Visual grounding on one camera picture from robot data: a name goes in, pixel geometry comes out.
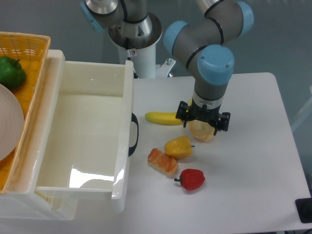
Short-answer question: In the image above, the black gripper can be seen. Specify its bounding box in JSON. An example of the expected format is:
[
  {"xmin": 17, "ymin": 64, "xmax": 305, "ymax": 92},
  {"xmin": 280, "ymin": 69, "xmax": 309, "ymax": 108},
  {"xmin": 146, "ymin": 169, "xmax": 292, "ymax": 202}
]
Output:
[{"xmin": 175, "ymin": 101, "xmax": 231, "ymax": 136}]

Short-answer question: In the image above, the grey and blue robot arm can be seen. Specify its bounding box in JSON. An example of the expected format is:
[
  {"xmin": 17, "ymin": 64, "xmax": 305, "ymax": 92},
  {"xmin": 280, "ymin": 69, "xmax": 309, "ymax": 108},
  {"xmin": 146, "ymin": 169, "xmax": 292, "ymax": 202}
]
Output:
[{"xmin": 80, "ymin": 0, "xmax": 254, "ymax": 132}]

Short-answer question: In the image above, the round pale bread roll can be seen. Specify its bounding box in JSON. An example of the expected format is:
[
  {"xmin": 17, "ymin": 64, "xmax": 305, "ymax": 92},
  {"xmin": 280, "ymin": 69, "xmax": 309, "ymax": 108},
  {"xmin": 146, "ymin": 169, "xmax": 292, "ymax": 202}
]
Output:
[{"xmin": 189, "ymin": 120, "xmax": 215, "ymax": 142}]

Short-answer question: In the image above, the yellow banana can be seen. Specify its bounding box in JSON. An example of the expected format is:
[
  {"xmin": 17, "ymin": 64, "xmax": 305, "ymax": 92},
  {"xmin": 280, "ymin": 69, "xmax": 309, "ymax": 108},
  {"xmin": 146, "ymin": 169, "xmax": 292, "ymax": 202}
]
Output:
[{"xmin": 144, "ymin": 111, "xmax": 184, "ymax": 126}]

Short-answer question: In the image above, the yellow bell pepper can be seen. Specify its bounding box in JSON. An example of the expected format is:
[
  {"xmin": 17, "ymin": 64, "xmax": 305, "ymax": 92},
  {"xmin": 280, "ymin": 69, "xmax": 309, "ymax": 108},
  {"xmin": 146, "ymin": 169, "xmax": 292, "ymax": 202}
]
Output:
[{"xmin": 164, "ymin": 136, "xmax": 193, "ymax": 159}]

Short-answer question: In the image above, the red bell pepper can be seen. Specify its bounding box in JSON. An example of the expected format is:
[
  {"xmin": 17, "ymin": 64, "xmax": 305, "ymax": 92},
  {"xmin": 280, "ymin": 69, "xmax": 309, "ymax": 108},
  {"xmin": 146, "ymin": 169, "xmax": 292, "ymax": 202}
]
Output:
[{"xmin": 174, "ymin": 169, "xmax": 205, "ymax": 191}]

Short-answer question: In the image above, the white plastic drawer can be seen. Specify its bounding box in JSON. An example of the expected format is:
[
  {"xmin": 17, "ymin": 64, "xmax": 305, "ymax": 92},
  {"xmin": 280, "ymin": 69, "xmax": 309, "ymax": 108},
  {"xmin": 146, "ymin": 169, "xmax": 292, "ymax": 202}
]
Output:
[{"xmin": 36, "ymin": 60, "xmax": 136, "ymax": 212}]

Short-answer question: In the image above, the black device at table edge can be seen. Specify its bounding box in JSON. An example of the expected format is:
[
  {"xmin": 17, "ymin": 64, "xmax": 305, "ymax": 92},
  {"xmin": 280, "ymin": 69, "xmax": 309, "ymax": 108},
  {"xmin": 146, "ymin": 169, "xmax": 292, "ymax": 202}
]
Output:
[{"xmin": 295, "ymin": 197, "xmax": 312, "ymax": 223}]

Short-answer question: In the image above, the orange woven basket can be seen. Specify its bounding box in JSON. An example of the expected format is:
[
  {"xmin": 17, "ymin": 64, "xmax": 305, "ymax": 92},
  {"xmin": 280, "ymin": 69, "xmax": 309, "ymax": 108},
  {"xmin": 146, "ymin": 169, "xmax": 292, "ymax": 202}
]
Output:
[{"xmin": 0, "ymin": 32, "xmax": 51, "ymax": 194}]

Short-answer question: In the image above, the beige round plate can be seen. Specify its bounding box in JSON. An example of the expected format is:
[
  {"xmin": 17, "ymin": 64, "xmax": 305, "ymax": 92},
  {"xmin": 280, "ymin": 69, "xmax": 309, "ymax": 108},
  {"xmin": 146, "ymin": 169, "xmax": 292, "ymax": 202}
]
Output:
[{"xmin": 0, "ymin": 85, "xmax": 24, "ymax": 160}]

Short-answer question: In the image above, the green bell pepper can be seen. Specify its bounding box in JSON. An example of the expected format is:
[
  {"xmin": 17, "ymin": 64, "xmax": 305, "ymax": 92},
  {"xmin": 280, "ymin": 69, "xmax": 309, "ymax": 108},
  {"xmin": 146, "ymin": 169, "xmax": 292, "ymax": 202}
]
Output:
[{"xmin": 0, "ymin": 56, "xmax": 26, "ymax": 90}]

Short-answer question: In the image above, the white plastic drawer cabinet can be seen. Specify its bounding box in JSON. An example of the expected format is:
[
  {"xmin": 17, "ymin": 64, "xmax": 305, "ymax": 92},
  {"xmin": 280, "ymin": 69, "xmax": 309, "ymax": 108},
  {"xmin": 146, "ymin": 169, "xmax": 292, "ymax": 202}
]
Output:
[{"xmin": 0, "ymin": 50, "xmax": 78, "ymax": 220}]

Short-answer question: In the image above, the white table clamp bracket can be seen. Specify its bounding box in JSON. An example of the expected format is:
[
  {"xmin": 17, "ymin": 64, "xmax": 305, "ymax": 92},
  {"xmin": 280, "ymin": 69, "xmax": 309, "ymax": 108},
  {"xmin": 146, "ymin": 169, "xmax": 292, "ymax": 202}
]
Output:
[{"xmin": 156, "ymin": 58, "xmax": 176, "ymax": 78}]

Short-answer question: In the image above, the black drawer handle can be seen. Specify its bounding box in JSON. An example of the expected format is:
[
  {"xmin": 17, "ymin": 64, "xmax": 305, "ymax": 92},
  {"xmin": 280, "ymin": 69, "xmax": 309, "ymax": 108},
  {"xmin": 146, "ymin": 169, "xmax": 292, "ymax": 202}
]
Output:
[{"xmin": 128, "ymin": 113, "xmax": 139, "ymax": 157}]

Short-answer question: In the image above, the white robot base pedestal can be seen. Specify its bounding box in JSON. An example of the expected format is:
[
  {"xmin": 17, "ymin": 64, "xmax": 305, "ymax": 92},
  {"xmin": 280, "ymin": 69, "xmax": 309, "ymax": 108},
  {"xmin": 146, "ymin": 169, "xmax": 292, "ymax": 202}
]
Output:
[{"xmin": 108, "ymin": 12, "xmax": 162, "ymax": 78}]

